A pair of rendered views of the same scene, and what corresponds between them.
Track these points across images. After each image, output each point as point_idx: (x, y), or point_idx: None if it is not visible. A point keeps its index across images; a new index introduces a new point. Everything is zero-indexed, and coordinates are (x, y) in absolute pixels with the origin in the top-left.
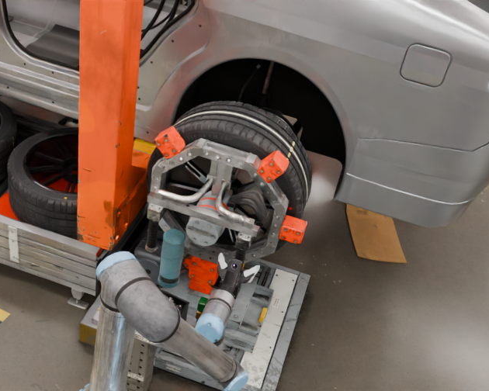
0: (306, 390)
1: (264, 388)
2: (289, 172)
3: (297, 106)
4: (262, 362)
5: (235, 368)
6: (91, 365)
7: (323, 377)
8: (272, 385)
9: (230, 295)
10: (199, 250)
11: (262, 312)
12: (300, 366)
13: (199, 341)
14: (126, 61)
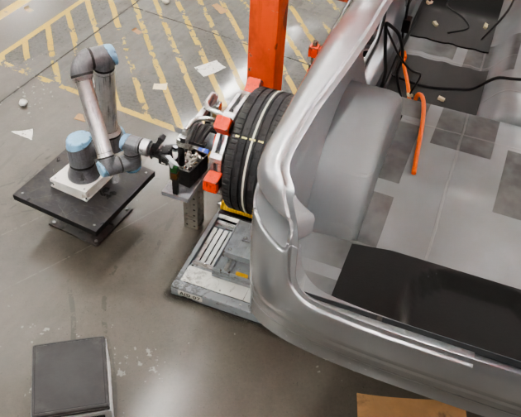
0: (187, 322)
1: (179, 281)
2: (230, 142)
3: None
4: (204, 284)
5: (102, 157)
6: (212, 200)
7: (199, 336)
8: (183, 286)
9: (145, 146)
10: None
11: (242, 273)
12: (211, 321)
13: (87, 107)
14: (256, 16)
